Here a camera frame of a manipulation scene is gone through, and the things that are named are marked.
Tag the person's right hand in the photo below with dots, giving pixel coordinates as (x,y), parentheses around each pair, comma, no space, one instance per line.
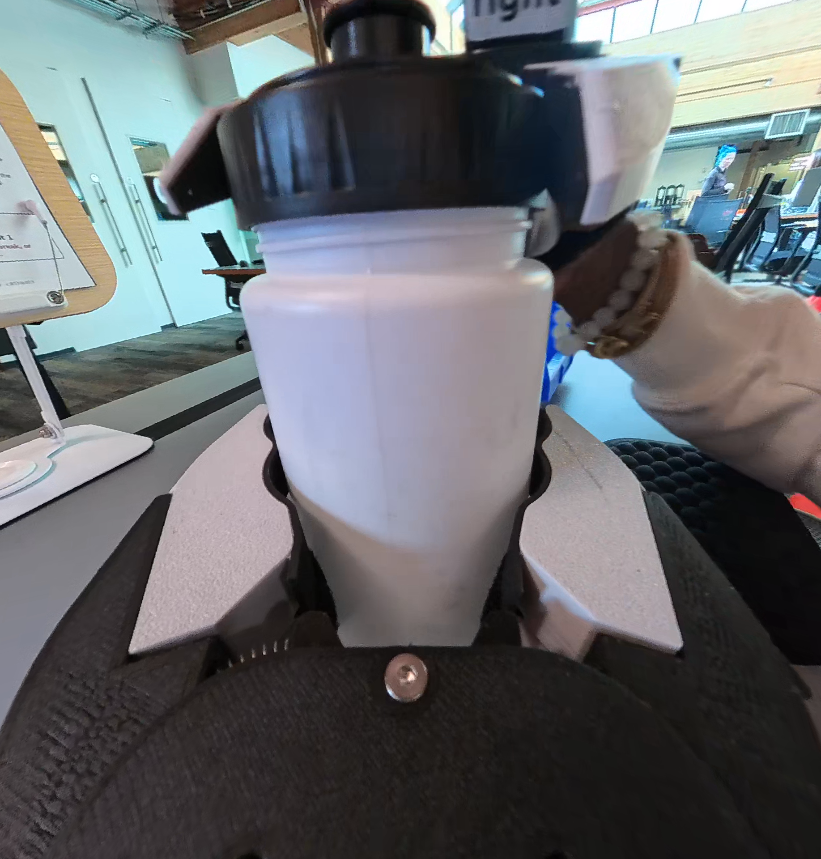
(591,282)

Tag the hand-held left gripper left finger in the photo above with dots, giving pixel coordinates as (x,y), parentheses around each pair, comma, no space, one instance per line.
(215,550)

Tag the wooden desk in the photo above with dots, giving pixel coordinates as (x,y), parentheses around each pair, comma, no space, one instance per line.
(236,270)

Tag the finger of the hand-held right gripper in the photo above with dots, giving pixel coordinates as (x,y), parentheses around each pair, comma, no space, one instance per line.
(195,168)
(625,121)

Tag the black mesh chair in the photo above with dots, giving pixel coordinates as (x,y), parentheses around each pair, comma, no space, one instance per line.
(719,510)

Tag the white door with window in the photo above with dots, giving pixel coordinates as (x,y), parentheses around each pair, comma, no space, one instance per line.
(108,295)
(175,255)

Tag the white plastic bottle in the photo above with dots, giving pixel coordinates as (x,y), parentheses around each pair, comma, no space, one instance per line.
(397,402)

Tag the black office chair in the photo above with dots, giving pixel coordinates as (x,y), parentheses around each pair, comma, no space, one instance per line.
(219,248)
(819,248)
(715,215)

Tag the wooden instruction board stand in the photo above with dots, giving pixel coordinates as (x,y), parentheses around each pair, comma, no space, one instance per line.
(21,134)

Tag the blue plastic bin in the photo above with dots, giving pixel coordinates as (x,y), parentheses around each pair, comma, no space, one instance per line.
(554,376)

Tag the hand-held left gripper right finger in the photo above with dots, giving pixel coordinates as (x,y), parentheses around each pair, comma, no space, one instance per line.
(585,550)

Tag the black bottle lid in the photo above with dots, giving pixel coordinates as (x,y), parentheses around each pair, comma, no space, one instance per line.
(383,134)

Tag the person's right forearm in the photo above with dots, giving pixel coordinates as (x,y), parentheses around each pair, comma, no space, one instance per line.
(732,376)

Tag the grey wall vent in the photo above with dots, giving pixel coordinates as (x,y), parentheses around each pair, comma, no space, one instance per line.
(786,125)

